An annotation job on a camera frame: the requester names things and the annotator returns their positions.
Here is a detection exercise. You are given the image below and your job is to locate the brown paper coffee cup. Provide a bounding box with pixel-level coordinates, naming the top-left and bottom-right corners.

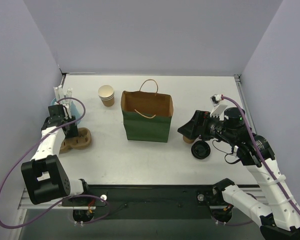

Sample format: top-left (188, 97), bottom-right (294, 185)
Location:
top-left (182, 136), bottom-right (195, 144)

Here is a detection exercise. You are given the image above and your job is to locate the green paper bag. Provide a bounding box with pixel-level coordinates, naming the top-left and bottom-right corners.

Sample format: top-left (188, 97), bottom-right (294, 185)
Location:
top-left (120, 84), bottom-right (174, 143)

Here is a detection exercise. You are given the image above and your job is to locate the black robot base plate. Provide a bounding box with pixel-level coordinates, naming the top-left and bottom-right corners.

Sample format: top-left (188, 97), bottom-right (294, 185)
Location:
top-left (62, 184), bottom-right (238, 221)

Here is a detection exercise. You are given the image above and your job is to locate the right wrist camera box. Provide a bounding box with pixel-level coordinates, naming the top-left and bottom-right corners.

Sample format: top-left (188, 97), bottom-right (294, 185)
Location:
top-left (210, 94), bottom-right (228, 118)

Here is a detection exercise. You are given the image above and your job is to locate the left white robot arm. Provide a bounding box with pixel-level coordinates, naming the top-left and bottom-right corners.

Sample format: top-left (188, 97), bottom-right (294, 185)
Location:
top-left (21, 104), bottom-right (92, 206)

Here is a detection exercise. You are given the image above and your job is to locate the stack of brown paper cups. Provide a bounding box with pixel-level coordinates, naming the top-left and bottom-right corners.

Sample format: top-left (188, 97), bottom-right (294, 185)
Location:
top-left (98, 85), bottom-right (115, 107)

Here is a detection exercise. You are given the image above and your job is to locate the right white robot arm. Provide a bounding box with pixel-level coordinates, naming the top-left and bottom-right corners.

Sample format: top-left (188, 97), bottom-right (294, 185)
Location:
top-left (177, 107), bottom-right (300, 240)

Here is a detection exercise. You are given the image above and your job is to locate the brown pulp cup carrier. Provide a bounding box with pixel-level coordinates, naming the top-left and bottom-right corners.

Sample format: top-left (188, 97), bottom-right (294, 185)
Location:
top-left (59, 127), bottom-right (92, 154)

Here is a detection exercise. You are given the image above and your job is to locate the light blue straw holder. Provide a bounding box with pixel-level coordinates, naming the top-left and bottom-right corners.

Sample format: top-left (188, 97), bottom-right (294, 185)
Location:
top-left (50, 98), bottom-right (81, 119)

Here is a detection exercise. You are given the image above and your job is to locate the stack of black lids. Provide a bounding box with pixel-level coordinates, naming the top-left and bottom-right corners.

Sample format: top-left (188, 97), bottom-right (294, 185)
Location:
top-left (191, 141), bottom-right (211, 160)

